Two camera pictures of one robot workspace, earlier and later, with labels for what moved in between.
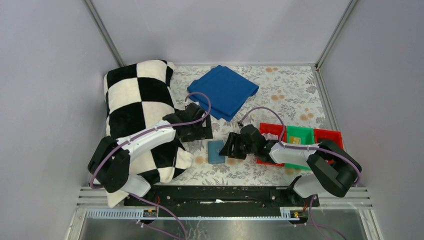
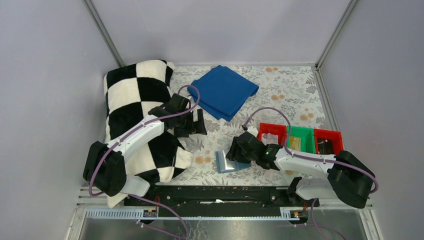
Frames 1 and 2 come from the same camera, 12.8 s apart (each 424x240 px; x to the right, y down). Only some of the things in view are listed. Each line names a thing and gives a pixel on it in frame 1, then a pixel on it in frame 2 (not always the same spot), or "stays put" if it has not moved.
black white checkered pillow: x=137 y=96 stays put
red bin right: x=321 y=135 stays put
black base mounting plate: x=221 y=196 stays put
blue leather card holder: x=214 y=147 -> x=224 y=165
